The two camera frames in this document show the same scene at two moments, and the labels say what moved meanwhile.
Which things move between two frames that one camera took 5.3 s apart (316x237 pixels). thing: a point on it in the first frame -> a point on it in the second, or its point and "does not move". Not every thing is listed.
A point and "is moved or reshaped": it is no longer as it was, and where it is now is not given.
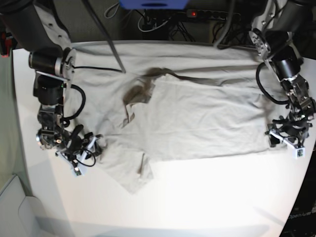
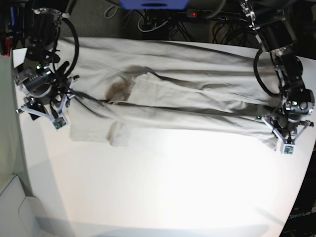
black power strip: [212, 14] does not move
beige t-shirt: [148, 101] is moved or reshaped
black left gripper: [70, 143] -> [40, 84]
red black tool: [6, 43] does not move
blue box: [154, 4] does not move
